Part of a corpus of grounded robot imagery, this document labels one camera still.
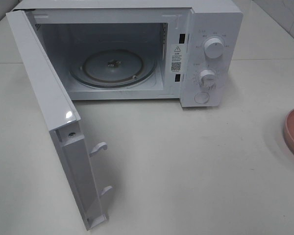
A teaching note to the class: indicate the round white door button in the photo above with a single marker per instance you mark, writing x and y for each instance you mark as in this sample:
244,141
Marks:
201,97

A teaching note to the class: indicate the white timer knob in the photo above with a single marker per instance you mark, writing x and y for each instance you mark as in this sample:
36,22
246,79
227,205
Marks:
207,78

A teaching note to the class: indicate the white microwave door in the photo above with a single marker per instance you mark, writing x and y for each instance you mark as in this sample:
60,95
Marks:
61,118

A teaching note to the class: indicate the white warning label sticker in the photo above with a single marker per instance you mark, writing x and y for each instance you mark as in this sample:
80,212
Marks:
177,53

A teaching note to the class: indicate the white microwave oven body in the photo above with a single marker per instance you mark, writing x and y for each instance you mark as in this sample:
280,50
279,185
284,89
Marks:
71,30

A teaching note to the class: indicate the upper white power knob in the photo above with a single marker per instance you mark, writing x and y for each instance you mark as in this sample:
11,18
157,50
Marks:
213,47

